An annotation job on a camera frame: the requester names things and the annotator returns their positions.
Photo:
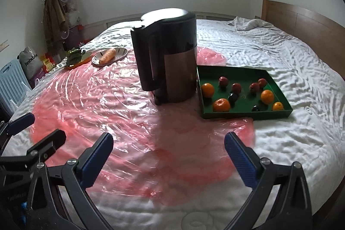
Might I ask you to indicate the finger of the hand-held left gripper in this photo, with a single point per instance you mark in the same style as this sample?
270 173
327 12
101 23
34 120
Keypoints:
48 142
23 119

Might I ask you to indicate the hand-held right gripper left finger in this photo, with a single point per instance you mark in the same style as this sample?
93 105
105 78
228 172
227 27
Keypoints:
97 162

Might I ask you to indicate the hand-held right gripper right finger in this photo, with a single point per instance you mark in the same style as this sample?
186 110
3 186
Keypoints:
242 162

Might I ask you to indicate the green tray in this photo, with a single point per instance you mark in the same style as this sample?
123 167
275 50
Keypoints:
244 109

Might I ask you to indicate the dark purple plum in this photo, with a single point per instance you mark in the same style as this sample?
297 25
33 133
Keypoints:
233 97
256 108

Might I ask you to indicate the orange mandarin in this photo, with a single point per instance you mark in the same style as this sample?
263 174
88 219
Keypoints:
221 105
267 96
207 90
278 106

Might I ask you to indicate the red apple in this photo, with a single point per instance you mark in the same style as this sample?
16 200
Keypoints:
236 87

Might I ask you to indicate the red plum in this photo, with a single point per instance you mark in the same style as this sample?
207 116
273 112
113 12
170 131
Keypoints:
254 87
223 81
262 82

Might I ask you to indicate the blue and white object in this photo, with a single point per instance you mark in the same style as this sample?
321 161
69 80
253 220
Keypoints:
23 204

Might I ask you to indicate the white plastic bag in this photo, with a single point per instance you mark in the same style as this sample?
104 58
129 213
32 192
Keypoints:
36 83

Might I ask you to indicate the pink plastic sheet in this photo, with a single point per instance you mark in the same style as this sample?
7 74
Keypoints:
107 111

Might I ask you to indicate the grey printed bag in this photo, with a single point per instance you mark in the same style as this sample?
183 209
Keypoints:
29 63

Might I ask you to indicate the red and yellow boxes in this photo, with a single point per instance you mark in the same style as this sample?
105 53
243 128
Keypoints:
48 61

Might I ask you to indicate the green leafy vegetable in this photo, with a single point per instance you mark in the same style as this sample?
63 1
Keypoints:
74 56

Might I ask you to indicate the orange oval plate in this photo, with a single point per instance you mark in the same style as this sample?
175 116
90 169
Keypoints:
86 58

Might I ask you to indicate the dark purple cabinet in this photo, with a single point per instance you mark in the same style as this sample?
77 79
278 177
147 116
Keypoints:
76 36

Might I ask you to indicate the carrot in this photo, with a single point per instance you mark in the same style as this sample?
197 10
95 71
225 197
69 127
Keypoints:
107 55

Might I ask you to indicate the brown hanging coat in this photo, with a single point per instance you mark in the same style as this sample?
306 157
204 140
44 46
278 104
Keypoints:
54 17

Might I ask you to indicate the white black striped plate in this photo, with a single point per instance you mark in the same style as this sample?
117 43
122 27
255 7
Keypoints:
121 53

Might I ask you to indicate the black and copper kettle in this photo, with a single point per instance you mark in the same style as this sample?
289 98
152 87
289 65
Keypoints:
175 71

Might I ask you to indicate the crumpled white cloth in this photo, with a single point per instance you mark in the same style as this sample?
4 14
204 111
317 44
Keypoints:
250 24

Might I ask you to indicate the wooden headboard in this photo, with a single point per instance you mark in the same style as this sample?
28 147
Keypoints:
296 17

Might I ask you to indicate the wall socket strip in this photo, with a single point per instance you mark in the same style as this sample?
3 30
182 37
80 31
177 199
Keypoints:
4 46

